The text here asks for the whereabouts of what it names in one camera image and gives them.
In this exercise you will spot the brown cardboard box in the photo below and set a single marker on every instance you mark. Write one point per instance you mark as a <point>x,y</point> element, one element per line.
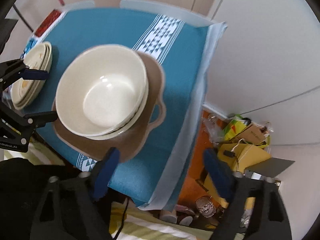
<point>252,133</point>

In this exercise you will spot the yellow green striped blanket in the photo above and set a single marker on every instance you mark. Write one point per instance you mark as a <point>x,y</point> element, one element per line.
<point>155,230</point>

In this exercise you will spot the cream bowl with yellow dots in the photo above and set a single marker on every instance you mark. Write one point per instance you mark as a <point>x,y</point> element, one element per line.
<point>120,133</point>

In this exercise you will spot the blue tablecloth with white band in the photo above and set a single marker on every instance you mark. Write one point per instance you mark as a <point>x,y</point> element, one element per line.
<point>175,67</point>

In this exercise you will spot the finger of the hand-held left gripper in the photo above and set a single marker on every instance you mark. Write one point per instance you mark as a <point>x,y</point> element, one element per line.
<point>45,117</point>
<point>35,75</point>

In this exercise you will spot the large white plate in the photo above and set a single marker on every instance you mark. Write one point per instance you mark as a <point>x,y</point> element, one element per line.
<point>41,87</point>

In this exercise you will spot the yellow cardboard box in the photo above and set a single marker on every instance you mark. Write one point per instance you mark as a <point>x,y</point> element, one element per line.
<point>246,155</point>

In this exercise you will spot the small white bowl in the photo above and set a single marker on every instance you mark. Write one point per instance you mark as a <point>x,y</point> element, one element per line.
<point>105,92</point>

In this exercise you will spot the green yellow bag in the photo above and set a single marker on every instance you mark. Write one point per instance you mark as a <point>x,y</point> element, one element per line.
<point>232,127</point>

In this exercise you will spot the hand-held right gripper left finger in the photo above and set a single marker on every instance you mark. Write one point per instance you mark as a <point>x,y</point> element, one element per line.
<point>106,172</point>

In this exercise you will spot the large cream plate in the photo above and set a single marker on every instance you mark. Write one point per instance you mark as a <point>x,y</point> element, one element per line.
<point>27,106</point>

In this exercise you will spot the light blue table cover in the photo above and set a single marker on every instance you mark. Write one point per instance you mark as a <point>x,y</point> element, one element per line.
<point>200,80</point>

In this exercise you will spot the clear plastic bag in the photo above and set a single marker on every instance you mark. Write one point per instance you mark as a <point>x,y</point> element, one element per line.
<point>212,127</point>

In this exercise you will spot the glass jar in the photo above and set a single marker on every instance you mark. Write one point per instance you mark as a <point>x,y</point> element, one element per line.
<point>205,206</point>

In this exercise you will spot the blue printed mat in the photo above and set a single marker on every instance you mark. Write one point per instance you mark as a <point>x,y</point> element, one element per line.
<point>28,46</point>

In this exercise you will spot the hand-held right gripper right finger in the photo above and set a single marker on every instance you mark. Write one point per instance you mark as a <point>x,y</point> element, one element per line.
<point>217,175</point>

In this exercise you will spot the grey card sheet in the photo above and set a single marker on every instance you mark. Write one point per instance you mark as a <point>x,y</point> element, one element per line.
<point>270,166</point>

